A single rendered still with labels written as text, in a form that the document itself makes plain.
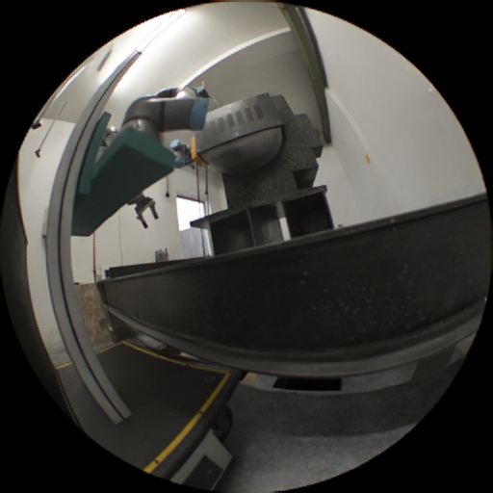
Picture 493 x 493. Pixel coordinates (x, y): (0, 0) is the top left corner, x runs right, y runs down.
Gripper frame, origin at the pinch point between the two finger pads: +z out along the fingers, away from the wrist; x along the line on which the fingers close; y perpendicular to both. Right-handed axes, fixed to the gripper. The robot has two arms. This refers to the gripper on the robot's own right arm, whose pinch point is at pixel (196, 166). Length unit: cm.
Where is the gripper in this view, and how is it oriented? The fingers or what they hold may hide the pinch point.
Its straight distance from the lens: 131.3
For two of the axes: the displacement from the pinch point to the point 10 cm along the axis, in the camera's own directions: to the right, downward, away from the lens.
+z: 2.0, 0.6, 9.8
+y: 1.5, 9.8, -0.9
